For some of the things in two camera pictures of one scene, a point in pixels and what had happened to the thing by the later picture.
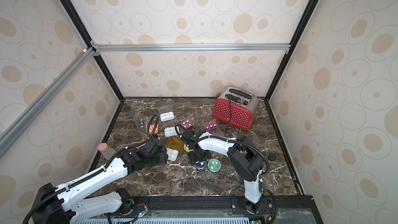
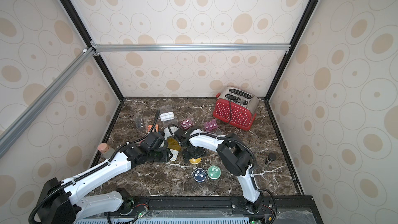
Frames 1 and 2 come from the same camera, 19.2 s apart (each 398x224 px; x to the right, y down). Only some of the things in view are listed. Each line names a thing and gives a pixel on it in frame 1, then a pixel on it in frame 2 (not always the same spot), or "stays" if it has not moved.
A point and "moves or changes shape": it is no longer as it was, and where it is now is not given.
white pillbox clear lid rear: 166,112 stays
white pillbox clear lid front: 169,127 stays
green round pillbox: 214,165 to 214,172
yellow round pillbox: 186,149 moves or changes shape
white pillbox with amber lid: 173,145 stays
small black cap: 272,157 stays
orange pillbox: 151,127 stays
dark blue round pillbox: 200,165 to 199,175
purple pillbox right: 211,125 stays
